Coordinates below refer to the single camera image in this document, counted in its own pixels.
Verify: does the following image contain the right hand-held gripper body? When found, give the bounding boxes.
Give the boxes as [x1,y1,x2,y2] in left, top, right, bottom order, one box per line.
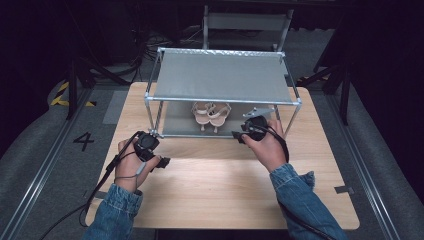
[240,106,276,142]

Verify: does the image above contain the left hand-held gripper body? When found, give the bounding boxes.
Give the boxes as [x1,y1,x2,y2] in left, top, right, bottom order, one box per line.
[132,129,162,163]

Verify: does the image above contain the white slingback high-heel shoe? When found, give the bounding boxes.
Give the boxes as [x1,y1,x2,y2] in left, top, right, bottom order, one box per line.
[207,102,233,135]
[190,101,215,132]

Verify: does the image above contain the grey metal shoe rack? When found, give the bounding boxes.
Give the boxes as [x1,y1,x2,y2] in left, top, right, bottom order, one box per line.
[143,47,303,140]

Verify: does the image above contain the person's right hand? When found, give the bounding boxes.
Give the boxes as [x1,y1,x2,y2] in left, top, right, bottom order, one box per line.
[241,118,290,174]

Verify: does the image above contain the person's left hand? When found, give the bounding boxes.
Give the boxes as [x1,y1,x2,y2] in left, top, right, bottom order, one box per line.
[113,135,163,194]

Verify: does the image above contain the grey tape piece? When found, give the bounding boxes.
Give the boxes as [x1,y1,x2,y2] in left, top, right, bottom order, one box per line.
[333,185,355,195]
[83,189,108,201]

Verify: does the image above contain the black metal stand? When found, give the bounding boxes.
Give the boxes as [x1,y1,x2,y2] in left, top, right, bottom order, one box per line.
[295,59,352,127]
[64,56,132,121]

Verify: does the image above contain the grey wrist cord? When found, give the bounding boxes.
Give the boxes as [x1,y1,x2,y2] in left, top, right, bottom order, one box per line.
[114,160,148,193]

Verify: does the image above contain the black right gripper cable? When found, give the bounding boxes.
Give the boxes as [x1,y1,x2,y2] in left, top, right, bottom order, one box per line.
[251,123,336,240]

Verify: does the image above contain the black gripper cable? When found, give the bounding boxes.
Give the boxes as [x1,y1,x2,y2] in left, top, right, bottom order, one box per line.
[251,123,336,240]
[39,130,142,240]

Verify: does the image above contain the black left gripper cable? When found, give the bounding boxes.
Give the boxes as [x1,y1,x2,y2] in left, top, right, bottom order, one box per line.
[39,130,142,240]

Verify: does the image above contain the bundle of black floor cables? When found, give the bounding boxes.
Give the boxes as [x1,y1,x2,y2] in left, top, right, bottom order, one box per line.
[131,18,208,69]

